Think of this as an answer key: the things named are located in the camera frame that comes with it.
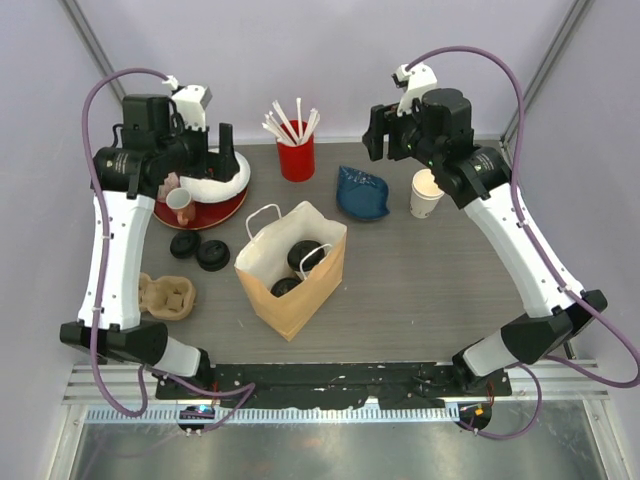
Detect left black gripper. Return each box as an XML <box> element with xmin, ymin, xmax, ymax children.
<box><xmin>157</xmin><ymin>115</ymin><xmax>240</xmax><ymax>182</ymax></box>

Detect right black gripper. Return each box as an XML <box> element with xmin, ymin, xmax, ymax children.
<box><xmin>363</xmin><ymin>101</ymin><xmax>442</xmax><ymax>170</ymax></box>

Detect stack of paper cups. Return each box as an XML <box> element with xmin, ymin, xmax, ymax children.
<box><xmin>410</xmin><ymin>169</ymin><xmax>445</xmax><ymax>219</ymax></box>

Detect stack of black lids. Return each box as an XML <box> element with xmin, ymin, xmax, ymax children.
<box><xmin>196</xmin><ymin>240</ymin><xmax>231</xmax><ymax>272</ymax></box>

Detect single black lid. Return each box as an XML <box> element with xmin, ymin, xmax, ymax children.
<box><xmin>169</xmin><ymin>230</ymin><xmax>202</xmax><ymax>260</ymax></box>

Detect brown paper bag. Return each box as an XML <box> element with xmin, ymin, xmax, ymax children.
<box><xmin>234</xmin><ymin>201</ymin><xmax>348</xmax><ymax>341</ymax></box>

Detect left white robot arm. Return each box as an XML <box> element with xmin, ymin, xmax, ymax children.
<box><xmin>60</xmin><ymin>85</ymin><xmax>250</xmax><ymax>399</ymax></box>

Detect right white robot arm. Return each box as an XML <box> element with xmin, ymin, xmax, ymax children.
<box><xmin>362</xmin><ymin>88</ymin><xmax>608</xmax><ymax>395</ymax></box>

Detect white paper plate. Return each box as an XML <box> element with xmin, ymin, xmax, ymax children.
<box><xmin>179</xmin><ymin>152</ymin><xmax>251</xmax><ymax>204</ymax></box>

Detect red round plate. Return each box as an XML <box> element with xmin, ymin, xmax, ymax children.
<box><xmin>153</xmin><ymin>187</ymin><xmax>248</xmax><ymax>230</ymax></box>

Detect blue leaf-shaped dish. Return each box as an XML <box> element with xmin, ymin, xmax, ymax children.
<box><xmin>336</xmin><ymin>166</ymin><xmax>390</xmax><ymax>221</ymax></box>

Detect pink floral pitcher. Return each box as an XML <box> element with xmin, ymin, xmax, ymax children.
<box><xmin>156</xmin><ymin>172</ymin><xmax>180</xmax><ymax>203</ymax></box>

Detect bundle of wrapped straws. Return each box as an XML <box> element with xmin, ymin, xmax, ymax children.
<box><xmin>261</xmin><ymin>97</ymin><xmax>321</xmax><ymax>148</ymax></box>

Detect red cylindrical straw holder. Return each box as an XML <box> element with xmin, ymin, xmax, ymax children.
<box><xmin>276</xmin><ymin>136</ymin><xmax>315</xmax><ymax>183</ymax></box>

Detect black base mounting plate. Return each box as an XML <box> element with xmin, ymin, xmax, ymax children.
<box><xmin>186</xmin><ymin>362</ymin><xmax>512</xmax><ymax>410</ymax></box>

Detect small pink-handled mug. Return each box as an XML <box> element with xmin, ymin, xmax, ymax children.
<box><xmin>165</xmin><ymin>187</ymin><xmax>196</xmax><ymax>227</ymax></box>

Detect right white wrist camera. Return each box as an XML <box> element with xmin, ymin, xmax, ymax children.
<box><xmin>392</xmin><ymin>62</ymin><xmax>438</xmax><ymax>117</ymax></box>

